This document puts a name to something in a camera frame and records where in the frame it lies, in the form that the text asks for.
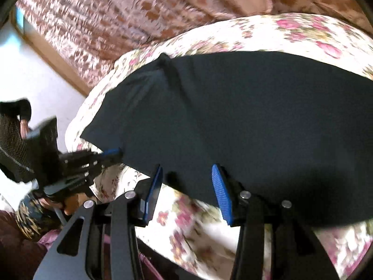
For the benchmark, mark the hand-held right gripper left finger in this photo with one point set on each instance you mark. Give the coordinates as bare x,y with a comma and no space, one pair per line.
153,193

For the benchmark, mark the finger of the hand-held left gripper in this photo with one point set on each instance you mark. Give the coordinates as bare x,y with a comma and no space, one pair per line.
83,172
109,152

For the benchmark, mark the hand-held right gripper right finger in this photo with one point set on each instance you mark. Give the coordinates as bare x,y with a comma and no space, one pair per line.
223,193

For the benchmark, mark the black pants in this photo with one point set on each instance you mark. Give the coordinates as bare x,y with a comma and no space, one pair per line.
247,116

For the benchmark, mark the person's left hand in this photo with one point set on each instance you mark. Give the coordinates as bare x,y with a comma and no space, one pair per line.
71,205

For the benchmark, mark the floral bed sheet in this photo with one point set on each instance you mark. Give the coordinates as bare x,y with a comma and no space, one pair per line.
201,233

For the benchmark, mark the person's floral clothing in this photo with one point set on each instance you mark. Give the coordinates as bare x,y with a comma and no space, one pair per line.
29,218

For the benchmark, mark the maroon cloth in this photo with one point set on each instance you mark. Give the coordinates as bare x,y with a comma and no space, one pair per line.
14,253

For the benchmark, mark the brown floral curtain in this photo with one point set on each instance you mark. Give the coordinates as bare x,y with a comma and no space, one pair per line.
116,14

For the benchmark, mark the wooden window frame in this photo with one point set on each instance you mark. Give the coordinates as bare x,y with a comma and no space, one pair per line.
58,61

